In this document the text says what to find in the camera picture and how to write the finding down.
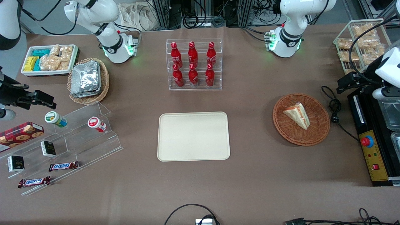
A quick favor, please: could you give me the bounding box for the triangular layered sandwich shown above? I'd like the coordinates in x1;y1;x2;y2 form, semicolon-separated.
283;102;310;130

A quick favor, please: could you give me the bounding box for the white rectangular snack tray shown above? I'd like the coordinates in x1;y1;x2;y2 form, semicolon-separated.
21;44;78;77

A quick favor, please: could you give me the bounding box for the light tan wicker basket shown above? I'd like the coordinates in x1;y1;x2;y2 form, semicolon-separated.
67;58;110;105

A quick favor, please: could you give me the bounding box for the brown round wicker basket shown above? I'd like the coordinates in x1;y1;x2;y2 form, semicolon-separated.
272;93;331;147

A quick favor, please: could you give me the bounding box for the beige rectangular tray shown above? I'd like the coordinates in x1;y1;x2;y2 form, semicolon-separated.
157;112;231;162

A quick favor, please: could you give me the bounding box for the clear plastic container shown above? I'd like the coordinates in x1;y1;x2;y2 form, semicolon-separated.
391;131;400;153
377;99;400;131

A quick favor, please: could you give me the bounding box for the red cookie box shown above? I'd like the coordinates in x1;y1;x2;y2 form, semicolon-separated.
0;122;44;153

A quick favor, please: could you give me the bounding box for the green lidded small cup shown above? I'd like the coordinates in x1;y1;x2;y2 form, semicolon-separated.
44;111;68;128

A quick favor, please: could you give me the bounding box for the small black box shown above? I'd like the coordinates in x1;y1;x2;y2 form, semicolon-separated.
7;155;25;173
41;141;57;158

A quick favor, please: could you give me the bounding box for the yellow snack packet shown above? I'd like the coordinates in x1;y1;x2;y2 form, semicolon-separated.
24;56;39;72

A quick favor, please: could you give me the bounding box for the black machine with yellow panel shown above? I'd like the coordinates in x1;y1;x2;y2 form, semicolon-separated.
347;86;400;187

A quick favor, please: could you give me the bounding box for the brown Snickers bar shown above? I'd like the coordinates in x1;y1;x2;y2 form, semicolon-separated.
18;176;51;188
48;161;79;172

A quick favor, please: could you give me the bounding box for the clear acrylic step display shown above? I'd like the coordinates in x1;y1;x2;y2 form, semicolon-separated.
0;102;123;196

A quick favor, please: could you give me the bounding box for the stack of foil containers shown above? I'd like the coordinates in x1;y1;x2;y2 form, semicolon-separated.
70;61;102;98

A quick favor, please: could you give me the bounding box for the red lidded small cup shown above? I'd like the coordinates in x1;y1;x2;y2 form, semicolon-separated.
87;117;107;133

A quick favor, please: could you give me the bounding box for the cream cloth bag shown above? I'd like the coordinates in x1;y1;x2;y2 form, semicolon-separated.
120;2;158;32

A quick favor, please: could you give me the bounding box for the red cola bottle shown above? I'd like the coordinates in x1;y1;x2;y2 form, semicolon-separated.
171;42;183;68
205;63;215;87
207;42;217;67
188;41;198;68
172;64;184;88
188;63;199;87

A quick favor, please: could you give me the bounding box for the clear acrylic bottle rack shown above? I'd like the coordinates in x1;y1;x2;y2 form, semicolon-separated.
166;38;223;91

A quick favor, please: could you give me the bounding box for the black power cable with plug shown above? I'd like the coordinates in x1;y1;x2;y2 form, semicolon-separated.
321;86;360;142

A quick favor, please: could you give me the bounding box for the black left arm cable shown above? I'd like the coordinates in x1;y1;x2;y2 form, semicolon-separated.
348;16;400;85

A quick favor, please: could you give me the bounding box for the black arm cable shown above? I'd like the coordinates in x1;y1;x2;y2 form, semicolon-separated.
22;0;78;35
348;16;400;85

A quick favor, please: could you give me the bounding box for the white wire rack basket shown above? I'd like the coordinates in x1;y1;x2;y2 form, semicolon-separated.
333;19;393;75

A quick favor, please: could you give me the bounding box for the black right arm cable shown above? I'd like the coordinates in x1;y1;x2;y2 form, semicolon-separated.
22;0;78;35

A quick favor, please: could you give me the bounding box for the black cable with connector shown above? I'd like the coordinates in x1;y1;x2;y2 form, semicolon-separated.
284;208;400;225

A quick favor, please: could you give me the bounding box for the aluminium profile post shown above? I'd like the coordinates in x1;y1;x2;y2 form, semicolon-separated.
239;0;252;26
153;0;171;30

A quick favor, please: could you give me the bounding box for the coiled black cable bundle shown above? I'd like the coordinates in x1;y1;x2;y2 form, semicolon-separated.
183;12;226;28

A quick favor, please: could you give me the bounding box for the black looped cable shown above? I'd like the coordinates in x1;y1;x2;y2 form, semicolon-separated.
164;204;221;225

